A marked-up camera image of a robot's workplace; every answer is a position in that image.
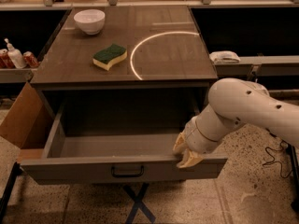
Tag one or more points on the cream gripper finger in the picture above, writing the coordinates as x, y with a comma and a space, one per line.
189, 159
180, 144

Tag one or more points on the black stand leg right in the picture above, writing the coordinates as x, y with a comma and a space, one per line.
295, 172

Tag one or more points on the black stand leg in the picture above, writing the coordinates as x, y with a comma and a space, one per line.
295, 172
4, 198

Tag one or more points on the folded white cloth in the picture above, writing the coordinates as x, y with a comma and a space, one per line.
225, 56

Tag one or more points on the grey top drawer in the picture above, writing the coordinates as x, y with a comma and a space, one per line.
83, 149

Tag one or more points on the brown cardboard box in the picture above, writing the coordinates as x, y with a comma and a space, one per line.
27, 124

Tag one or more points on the grey drawer cabinet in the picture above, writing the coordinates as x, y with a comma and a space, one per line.
163, 80

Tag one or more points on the green and yellow sponge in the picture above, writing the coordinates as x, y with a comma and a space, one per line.
106, 58

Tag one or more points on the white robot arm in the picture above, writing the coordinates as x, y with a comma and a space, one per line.
232, 103

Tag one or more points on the white pump bottle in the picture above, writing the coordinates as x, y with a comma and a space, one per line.
15, 56

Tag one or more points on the red soda can at edge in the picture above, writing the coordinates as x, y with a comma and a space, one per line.
5, 61

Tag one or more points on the black stand leg left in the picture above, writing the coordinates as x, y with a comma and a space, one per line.
4, 198

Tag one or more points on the white ceramic bowl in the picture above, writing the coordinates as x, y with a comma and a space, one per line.
90, 21

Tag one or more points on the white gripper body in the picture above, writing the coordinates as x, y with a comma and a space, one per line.
195, 136

